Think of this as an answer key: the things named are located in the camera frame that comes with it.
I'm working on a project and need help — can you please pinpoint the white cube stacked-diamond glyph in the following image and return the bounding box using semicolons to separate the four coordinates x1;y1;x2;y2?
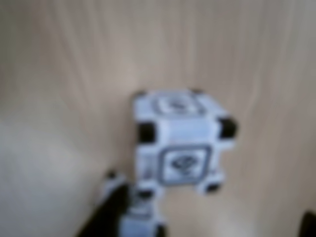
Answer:
132;87;240;198

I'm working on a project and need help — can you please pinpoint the white cube slashed-diamond glyph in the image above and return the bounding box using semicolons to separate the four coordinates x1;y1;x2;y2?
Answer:
102;169;165;237

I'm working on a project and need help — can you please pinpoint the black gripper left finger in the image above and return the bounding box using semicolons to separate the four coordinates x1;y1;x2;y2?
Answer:
76;185;132;237

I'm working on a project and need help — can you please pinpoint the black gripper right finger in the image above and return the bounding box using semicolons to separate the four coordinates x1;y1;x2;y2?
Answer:
302;209;316;237

